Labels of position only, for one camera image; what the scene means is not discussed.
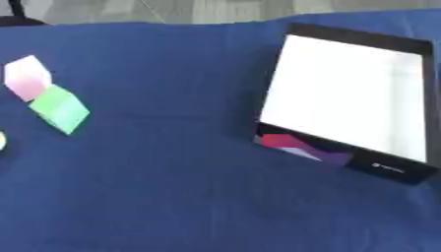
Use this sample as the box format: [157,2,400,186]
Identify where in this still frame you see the black box with white inside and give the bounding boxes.
[251,22,441,185]

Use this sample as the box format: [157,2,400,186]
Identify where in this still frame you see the green rectangular block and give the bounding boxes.
[28,84,92,136]

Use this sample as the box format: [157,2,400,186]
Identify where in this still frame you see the pink cube block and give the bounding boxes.
[3,54,54,102]

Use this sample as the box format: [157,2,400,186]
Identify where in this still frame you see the black chair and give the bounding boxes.
[0,0,50,28]

